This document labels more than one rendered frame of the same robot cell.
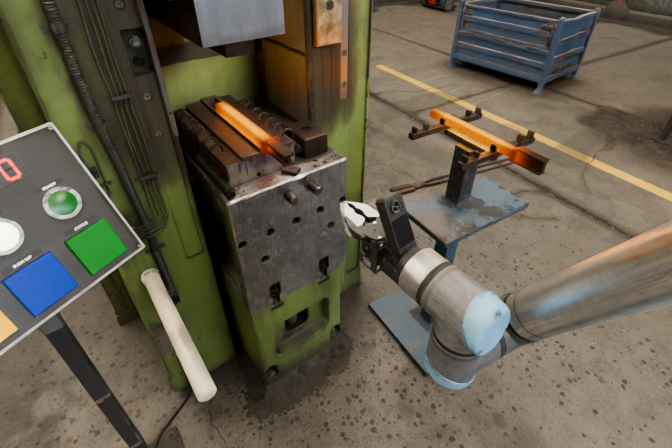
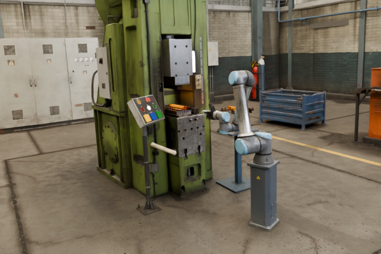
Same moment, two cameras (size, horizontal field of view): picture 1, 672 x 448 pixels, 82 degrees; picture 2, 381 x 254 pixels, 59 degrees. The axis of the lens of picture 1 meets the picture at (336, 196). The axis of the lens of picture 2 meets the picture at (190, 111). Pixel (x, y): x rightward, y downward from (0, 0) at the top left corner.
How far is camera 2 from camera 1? 286 cm
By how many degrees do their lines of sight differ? 27
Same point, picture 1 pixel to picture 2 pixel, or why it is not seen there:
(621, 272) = not seen: hidden behind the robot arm
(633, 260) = not seen: hidden behind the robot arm
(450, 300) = (220, 113)
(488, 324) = (225, 114)
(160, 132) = (161, 105)
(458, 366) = (223, 126)
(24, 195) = (150, 103)
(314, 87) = (195, 99)
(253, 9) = (184, 79)
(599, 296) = not seen: hidden behind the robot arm
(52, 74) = (147, 90)
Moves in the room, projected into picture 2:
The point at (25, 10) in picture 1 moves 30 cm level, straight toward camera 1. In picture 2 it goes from (146, 79) to (160, 80)
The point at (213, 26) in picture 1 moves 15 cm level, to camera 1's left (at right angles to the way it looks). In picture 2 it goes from (177, 81) to (163, 81)
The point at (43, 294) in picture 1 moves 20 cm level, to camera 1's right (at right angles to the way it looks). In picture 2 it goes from (153, 117) to (174, 117)
